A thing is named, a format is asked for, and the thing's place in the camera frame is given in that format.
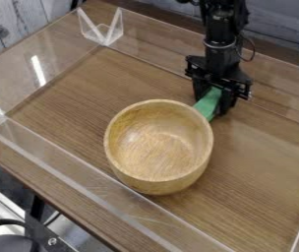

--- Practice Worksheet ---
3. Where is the grey metal bracket with screw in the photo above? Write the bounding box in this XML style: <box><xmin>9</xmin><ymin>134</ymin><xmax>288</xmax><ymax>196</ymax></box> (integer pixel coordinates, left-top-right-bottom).
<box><xmin>25</xmin><ymin>216</ymin><xmax>79</xmax><ymax>252</ymax></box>

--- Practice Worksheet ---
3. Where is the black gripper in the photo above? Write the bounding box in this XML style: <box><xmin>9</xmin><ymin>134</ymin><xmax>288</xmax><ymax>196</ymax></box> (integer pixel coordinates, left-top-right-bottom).
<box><xmin>186</xmin><ymin>38</ymin><xmax>253</xmax><ymax>115</ymax></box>

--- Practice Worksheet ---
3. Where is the clear acrylic tray wall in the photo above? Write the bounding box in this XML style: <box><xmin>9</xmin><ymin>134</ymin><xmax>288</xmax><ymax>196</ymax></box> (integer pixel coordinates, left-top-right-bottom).
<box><xmin>0</xmin><ymin>1</ymin><xmax>299</xmax><ymax>252</ymax></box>

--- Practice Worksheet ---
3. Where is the green rectangular block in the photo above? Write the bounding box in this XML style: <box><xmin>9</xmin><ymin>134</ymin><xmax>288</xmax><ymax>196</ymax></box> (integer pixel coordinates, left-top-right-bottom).
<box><xmin>193</xmin><ymin>88</ymin><xmax>222</xmax><ymax>121</ymax></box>

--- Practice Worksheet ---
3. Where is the black cable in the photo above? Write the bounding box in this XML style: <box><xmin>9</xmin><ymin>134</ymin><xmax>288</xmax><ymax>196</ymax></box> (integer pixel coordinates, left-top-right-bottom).
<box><xmin>0</xmin><ymin>218</ymin><xmax>41</xmax><ymax>252</ymax></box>

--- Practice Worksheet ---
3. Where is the brown wooden bowl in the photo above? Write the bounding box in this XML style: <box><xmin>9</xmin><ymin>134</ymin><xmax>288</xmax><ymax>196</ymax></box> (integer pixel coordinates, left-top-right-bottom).
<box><xmin>104</xmin><ymin>99</ymin><xmax>214</xmax><ymax>195</ymax></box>

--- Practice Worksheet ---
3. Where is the clear acrylic corner bracket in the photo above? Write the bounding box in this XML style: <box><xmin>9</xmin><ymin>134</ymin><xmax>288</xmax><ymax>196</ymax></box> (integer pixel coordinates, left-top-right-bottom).
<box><xmin>78</xmin><ymin>8</ymin><xmax>123</xmax><ymax>46</ymax></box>

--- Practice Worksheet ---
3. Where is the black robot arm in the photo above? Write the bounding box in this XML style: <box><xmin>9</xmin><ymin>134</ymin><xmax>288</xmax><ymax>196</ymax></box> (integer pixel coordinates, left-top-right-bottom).
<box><xmin>178</xmin><ymin>0</ymin><xmax>257</xmax><ymax>120</ymax></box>

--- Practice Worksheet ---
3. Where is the black table leg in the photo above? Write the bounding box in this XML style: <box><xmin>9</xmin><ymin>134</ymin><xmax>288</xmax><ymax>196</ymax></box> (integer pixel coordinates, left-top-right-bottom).
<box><xmin>31</xmin><ymin>196</ymin><xmax>45</xmax><ymax>221</ymax></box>

